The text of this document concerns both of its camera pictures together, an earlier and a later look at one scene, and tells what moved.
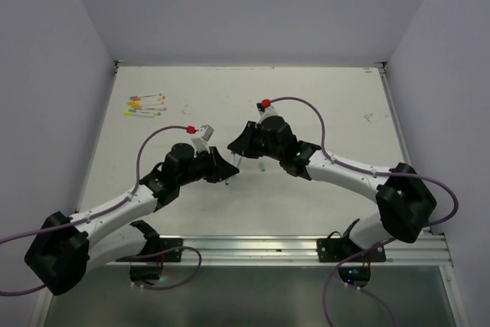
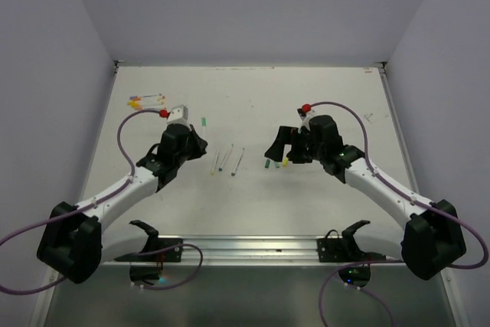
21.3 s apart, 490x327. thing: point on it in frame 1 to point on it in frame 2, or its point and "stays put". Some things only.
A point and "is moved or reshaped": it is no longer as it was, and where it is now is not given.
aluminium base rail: (300, 251) stays put
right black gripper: (243, 144) to (289, 135)
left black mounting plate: (167, 243) stays put
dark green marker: (234, 160) is moved or reshaped
